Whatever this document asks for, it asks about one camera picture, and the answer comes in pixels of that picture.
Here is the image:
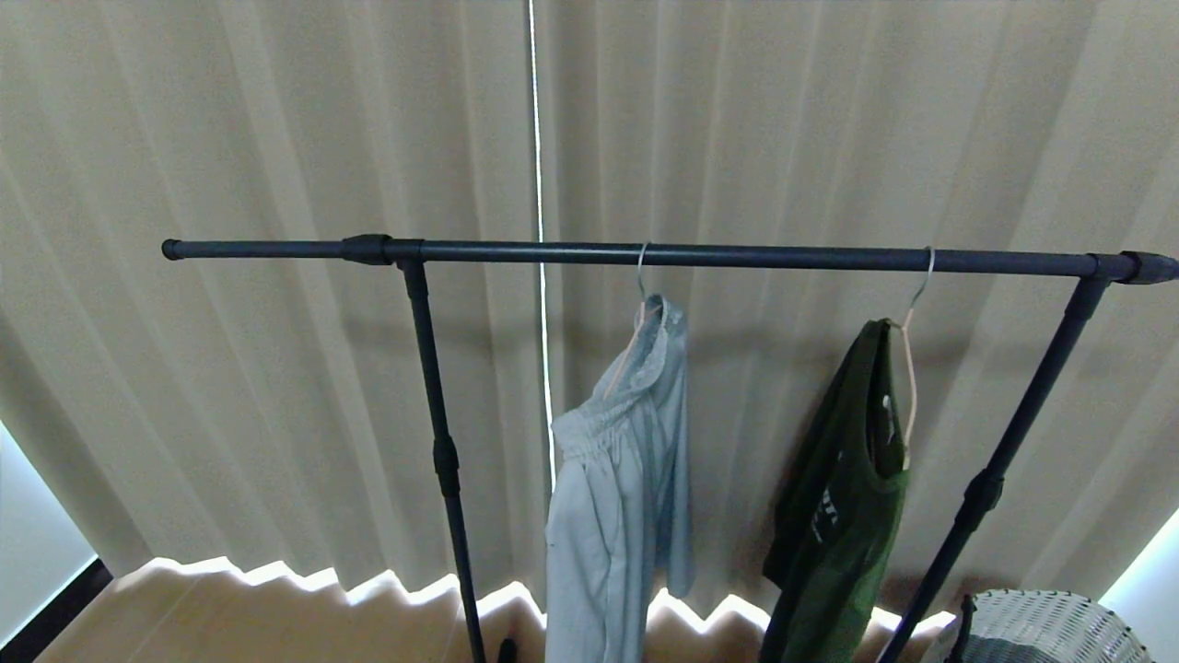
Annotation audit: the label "pink clothes hanger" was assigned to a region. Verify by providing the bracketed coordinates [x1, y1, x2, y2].
[603, 242, 664, 399]
[887, 246, 938, 472]

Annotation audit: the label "pale grey shorts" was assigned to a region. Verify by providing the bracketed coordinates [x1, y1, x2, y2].
[544, 295, 695, 663]

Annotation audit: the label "white laundry basket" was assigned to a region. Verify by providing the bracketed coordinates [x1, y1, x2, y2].
[921, 589, 1154, 663]

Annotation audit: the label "dark green garment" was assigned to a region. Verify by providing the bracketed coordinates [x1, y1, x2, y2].
[759, 318, 912, 663]

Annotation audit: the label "beige curtain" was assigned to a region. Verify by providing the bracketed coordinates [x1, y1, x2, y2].
[0, 0, 1179, 618]

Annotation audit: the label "black clothes rack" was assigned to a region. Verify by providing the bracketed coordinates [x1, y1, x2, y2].
[161, 233, 1179, 663]

